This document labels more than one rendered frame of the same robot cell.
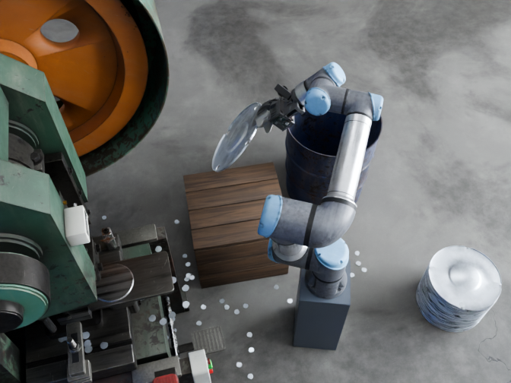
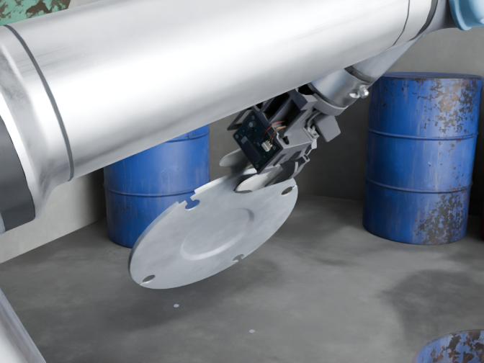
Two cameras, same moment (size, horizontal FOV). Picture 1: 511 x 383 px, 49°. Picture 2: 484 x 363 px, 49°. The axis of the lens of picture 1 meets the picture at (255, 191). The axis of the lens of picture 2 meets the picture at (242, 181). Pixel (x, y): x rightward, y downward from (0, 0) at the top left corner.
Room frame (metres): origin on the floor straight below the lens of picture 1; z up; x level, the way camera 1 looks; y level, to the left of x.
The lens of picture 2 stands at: (0.75, -0.47, 1.07)
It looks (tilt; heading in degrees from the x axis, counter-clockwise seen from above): 15 degrees down; 40
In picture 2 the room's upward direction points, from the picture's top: straight up
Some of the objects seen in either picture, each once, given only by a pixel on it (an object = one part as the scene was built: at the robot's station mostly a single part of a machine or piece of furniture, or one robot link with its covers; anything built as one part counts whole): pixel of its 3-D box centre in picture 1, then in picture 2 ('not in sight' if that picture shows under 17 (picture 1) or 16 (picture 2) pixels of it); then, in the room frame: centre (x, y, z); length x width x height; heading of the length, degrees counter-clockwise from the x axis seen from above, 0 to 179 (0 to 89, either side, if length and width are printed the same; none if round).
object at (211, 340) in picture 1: (149, 357); not in sight; (0.75, 0.41, 0.14); 0.59 x 0.10 x 0.05; 104
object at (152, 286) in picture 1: (132, 288); not in sight; (0.76, 0.38, 0.72); 0.25 x 0.14 x 0.14; 104
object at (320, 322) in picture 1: (319, 305); not in sight; (0.93, -0.25, 0.23); 0.18 x 0.18 x 0.45; 84
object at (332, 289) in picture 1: (326, 273); not in sight; (0.93, -0.25, 0.50); 0.15 x 0.15 x 0.10
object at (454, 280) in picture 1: (464, 276); not in sight; (1.05, -0.85, 0.23); 0.29 x 0.29 x 0.01
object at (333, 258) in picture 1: (328, 256); not in sight; (0.93, -0.25, 0.62); 0.13 x 0.12 x 0.14; 74
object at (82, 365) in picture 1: (74, 349); not in sight; (0.56, 0.51, 0.76); 0.17 x 0.06 x 0.10; 14
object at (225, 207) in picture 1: (236, 225); not in sight; (1.34, 0.08, 0.18); 0.40 x 0.38 x 0.35; 101
